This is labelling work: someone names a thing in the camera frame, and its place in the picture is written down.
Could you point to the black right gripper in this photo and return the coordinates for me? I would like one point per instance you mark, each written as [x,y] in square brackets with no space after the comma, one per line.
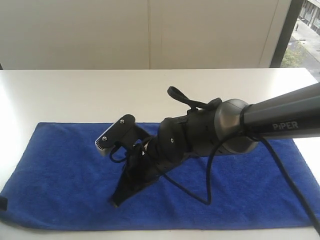
[145,163]

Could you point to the blue microfiber towel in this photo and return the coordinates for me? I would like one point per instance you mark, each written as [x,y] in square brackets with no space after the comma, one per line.
[62,183]

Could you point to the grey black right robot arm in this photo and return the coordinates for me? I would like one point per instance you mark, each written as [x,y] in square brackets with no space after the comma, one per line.
[217,127]

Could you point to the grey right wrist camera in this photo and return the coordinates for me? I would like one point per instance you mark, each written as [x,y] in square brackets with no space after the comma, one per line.
[122,133]

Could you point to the dark window frame post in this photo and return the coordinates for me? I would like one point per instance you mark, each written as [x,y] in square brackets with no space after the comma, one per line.
[286,32]

